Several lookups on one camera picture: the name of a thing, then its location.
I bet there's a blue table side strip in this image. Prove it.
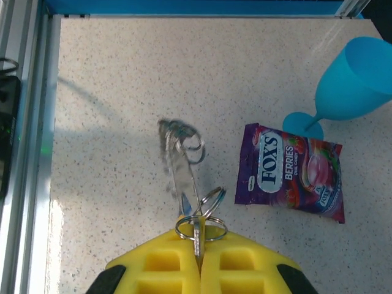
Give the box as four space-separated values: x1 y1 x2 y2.
44 0 367 18

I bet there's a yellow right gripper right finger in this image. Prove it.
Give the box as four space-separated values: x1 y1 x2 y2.
199 217 319 294

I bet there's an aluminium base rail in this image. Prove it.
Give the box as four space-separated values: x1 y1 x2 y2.
0 0 62 294

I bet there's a cyan plastic goblet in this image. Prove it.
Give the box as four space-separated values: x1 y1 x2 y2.
281 36 392 142

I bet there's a purple candy bag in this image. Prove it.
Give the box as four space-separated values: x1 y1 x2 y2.
234 122 346 225

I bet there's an aluminium frame post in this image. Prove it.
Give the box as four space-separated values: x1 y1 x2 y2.
333 0 370 18

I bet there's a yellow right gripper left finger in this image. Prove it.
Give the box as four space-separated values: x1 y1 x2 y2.
85 216 201 294

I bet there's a large steel split keyring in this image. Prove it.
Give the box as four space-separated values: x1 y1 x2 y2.
175 215 228 242

